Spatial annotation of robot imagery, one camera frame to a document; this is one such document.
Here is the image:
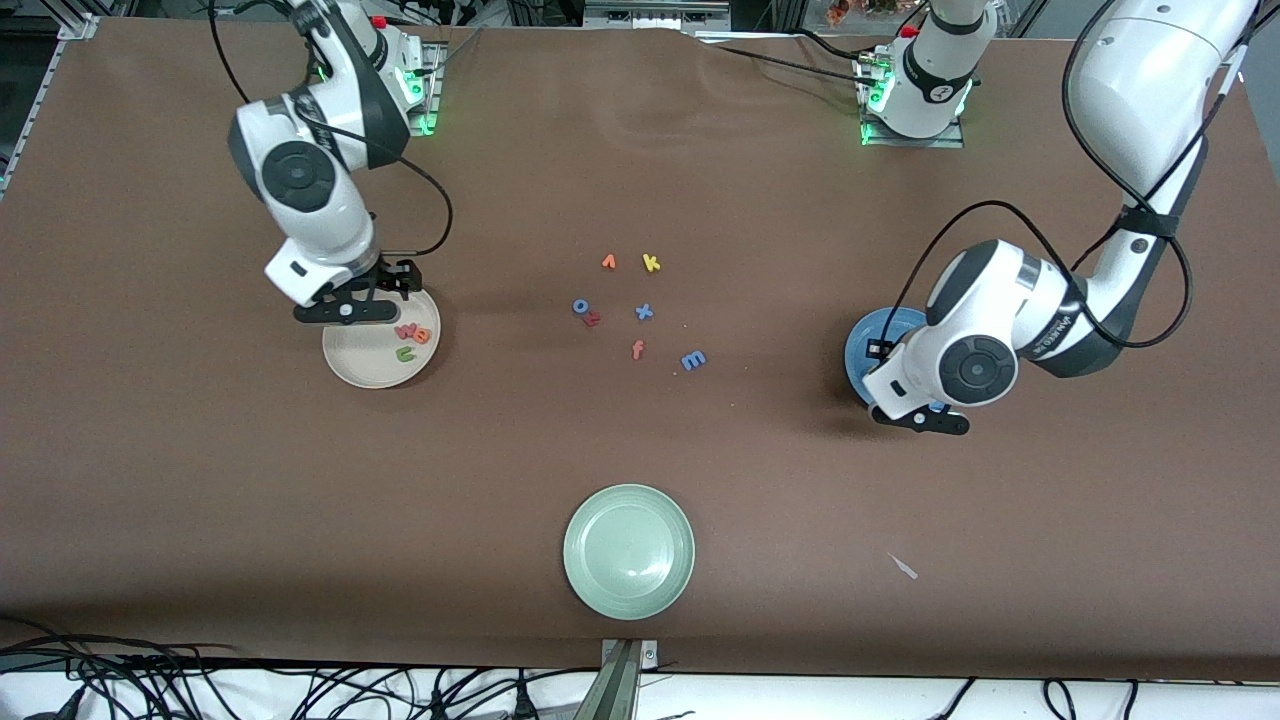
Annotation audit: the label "grey power strip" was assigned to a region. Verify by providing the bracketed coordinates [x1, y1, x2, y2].
[583, 3, 731, 26]

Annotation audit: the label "black base cable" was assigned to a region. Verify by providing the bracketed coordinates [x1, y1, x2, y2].
[715, 30, 881, 81]

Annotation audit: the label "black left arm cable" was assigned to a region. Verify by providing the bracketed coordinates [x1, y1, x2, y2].
[868, 0, 1253, 353]

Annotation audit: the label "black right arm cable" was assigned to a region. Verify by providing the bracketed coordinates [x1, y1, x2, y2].
[208, 0, 454, 257]

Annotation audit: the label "aluminium frame profile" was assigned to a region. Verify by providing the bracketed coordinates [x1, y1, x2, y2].
[0, 14, 101, 201]

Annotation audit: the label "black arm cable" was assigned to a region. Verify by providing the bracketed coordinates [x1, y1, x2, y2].
[868, 0, 1253, 353]
[208, 0, 454, 257]

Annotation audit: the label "pale green round plate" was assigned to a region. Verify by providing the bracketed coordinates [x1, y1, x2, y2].
[562, 484, 696, 622]

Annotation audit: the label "tangled black cables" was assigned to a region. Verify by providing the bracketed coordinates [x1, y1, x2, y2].
[0, 615, 601, 720]

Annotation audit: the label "metal camera stand bracket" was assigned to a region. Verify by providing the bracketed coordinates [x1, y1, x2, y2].
[600, 638, 659, 720]

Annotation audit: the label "blue round plate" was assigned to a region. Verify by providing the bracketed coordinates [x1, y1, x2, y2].
[844, 307, 949, 413]

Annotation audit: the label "brown table cover sheet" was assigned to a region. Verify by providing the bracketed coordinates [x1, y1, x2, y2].
[0, 18, 1280, 683]

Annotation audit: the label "beige round plate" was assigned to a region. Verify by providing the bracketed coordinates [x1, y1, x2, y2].
[322, 288, 442, 390]

